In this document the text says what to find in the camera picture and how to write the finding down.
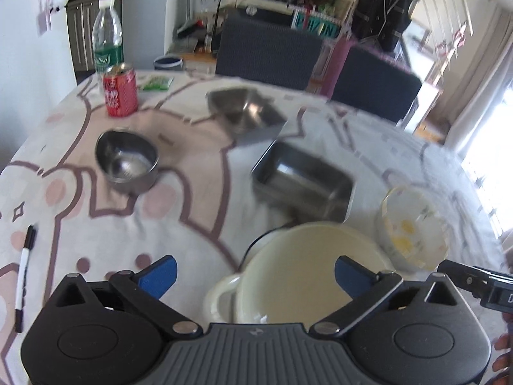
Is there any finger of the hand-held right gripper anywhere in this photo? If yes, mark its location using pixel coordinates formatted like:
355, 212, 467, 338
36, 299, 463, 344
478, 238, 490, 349
437, 260, 513, 314

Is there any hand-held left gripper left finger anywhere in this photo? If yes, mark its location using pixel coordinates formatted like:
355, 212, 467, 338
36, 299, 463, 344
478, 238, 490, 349
51, 255, 203, 339

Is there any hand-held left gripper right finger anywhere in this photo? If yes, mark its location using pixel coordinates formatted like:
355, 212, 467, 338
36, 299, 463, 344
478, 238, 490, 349
308, 255, 461, 338

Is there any cream bowl with handles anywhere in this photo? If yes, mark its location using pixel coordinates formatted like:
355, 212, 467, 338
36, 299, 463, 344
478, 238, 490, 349
202, 221, 398, 326

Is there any white floral bowl yellow rim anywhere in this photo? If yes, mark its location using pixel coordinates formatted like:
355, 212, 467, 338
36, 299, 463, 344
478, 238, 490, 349
374, 186, 450, 273

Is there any rectangular steel container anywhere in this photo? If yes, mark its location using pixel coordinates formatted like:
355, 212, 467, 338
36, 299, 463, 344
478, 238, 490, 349
250, 140, 357, 226

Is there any round steel bowl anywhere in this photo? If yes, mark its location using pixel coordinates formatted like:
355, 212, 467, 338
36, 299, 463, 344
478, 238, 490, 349
95, 128, 160, 194

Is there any person's right hand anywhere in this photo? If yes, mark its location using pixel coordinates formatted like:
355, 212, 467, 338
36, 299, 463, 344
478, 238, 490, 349
492, 321, 513, 374

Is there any black and white marker pen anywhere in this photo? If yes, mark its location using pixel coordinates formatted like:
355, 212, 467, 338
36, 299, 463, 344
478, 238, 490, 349
14, 225, 37, 333

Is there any square steel bowl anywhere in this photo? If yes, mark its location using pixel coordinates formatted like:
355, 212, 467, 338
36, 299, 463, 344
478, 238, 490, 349
206, 87, 289, 147

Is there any red drink can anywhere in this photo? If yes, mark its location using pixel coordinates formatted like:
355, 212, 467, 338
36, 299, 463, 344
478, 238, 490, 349
103, 63, 139, 118

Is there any green snack packet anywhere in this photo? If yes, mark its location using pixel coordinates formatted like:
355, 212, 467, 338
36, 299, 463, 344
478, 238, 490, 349
138, 75, 174, 91

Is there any dark blue chair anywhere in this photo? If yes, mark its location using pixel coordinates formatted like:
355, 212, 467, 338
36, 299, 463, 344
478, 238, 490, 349
331, 44, 423, 123
215, 16, 325, 91

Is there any beige curtain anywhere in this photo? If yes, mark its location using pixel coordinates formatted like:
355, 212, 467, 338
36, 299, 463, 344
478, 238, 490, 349
435, 4, 506, 150

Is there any pink chair cover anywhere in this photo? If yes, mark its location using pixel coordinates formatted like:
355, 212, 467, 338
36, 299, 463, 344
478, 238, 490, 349
320, 36, 358, 99

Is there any blue round bin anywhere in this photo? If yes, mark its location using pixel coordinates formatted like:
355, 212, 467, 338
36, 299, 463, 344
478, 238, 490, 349
154, 56, 184, 72

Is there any clear plastic water bottle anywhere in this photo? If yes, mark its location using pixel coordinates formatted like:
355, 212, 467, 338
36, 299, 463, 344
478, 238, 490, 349
92, 0, 124, 89

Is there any cream kitchen cabinet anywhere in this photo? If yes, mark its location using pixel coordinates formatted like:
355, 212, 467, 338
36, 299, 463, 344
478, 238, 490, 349
66, 0, 123, 73

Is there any teal sign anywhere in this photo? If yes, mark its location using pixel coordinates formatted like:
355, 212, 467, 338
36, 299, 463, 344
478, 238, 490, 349
291, 8, 342, 39

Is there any black vest with white trim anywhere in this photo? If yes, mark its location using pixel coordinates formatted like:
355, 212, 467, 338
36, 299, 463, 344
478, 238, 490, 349
350, 0, 418, 54

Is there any pink ribbon with plush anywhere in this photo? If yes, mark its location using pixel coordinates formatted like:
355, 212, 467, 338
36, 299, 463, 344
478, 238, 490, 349
36, 0, 70, 35

